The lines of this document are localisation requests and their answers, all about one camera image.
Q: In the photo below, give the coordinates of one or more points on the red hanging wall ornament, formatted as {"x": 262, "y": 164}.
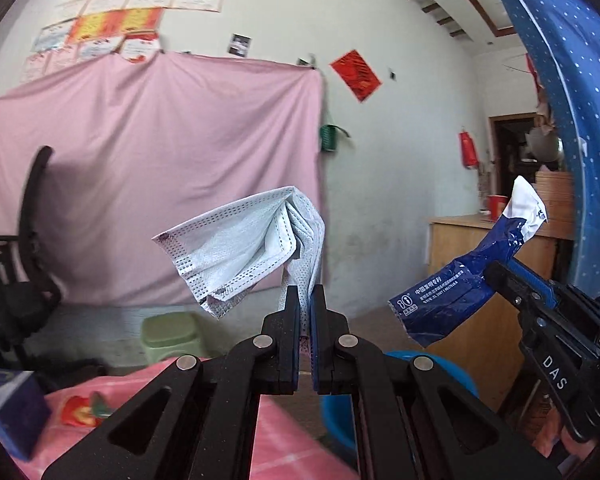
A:
{"x": 468, "y": 150}

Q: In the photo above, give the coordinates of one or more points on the wall certificates cluster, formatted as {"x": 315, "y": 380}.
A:
{"x": 85, "y": 29}

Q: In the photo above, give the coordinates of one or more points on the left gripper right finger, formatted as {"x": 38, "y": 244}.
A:
{"x": 412, "y": 419}

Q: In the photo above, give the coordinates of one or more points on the red cup on cabinet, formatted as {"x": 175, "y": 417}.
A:
{"x": 496, "y": 206}

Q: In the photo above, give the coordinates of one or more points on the blue cardboard box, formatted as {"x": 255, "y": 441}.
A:
{"x": 23, "y": 412}

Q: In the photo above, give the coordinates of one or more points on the black office chair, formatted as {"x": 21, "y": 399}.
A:
{"x": 28, "y": 293}

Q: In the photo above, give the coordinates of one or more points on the blue white plastic wrapper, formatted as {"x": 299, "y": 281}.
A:
{"x": 433, "y": 308}

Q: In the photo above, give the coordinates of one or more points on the wooden cabinet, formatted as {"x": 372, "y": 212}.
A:
{"x": 486, "y": 345}

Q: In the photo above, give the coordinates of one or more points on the pink hanging wall sheet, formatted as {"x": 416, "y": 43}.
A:
{"x": 139, "y": 148}

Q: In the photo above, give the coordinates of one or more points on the red diamond wall poster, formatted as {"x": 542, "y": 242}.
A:
{"x": 356, "y": 74}

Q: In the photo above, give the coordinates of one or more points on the red crushed paper cup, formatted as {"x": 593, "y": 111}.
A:
{"x": 85, "y": 411}

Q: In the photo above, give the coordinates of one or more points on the green plastic stool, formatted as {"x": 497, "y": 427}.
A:
{"x": 170, "y": 335}

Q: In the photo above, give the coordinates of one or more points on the white face mask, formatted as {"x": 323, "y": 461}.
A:
{"x": 222, "y": 254}

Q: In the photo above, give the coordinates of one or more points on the small wall photo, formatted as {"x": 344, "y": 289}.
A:
{"x": 239, "y": 46}

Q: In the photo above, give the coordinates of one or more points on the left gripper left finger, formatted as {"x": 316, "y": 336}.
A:
{"x": 196, "y": 419}

